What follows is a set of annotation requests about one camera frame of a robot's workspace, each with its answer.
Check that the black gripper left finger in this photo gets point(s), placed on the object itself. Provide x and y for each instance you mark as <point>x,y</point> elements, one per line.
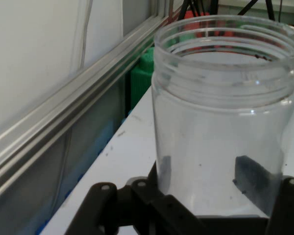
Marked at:
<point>142,195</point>

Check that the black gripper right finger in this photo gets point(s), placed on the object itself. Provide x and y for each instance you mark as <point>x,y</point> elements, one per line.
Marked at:
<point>291,208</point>

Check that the clear plastic jar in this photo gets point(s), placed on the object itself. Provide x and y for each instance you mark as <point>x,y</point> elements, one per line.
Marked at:
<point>210,110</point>

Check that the green foam block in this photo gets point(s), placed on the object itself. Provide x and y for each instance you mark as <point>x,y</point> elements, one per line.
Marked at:
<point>142,80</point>

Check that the black tripod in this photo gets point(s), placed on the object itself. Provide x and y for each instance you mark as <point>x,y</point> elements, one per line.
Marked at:
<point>269,9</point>

